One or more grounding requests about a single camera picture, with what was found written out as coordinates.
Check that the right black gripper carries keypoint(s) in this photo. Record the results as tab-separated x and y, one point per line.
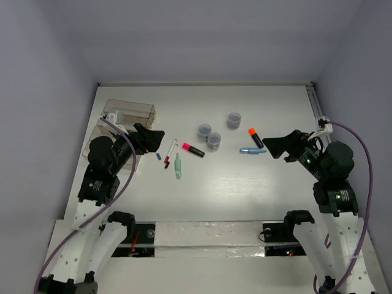
291	143

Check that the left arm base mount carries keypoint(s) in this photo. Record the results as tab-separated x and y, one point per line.
141	244

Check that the clear tiered organizer box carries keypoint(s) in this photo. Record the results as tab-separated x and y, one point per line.
124	115

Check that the blue correction tape pen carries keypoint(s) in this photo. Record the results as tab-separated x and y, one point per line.
252	151

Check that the pink cap black highlighter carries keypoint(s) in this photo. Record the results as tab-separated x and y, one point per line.
189	148

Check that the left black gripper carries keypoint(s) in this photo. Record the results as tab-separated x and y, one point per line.
145	140

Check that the clear clip tub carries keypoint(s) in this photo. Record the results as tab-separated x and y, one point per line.
213	140
233	120

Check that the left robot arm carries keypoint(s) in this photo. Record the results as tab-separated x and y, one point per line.
95	235

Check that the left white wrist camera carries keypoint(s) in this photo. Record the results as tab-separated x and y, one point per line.
114	118

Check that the green correction tape pen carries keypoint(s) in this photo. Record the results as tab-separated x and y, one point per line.
178	167

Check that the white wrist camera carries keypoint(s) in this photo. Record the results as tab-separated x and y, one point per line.
323	127
114	118

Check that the black cap white marker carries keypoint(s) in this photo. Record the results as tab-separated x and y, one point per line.
172	156

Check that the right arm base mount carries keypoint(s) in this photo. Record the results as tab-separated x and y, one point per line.
278	242

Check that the orange cap black highlighter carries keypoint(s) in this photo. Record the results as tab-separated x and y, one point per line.
256	138

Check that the clear tub of clips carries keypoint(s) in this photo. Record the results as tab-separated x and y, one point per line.
203	131

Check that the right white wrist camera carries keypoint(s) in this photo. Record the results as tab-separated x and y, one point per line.
323	127

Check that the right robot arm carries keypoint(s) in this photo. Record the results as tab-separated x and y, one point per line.
336	258

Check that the aluminium rail right edge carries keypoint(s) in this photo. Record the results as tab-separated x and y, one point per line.
317	111

